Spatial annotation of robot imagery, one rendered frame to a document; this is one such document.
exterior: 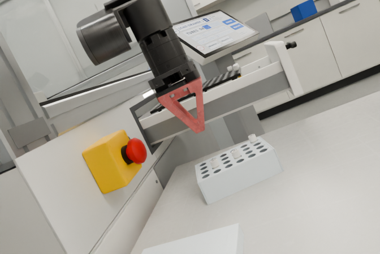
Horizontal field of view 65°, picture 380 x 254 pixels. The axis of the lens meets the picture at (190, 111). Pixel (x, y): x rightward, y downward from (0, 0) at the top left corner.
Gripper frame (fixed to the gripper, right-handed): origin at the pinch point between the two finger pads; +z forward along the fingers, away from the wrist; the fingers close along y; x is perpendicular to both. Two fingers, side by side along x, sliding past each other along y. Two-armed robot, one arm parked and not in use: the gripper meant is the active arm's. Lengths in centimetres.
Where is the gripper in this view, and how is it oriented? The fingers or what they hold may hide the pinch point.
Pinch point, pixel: (198, 124)
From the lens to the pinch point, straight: 46.0
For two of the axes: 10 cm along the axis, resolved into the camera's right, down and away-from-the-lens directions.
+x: 9.0, -4.2, -1.0
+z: 4.3, 8.9, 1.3
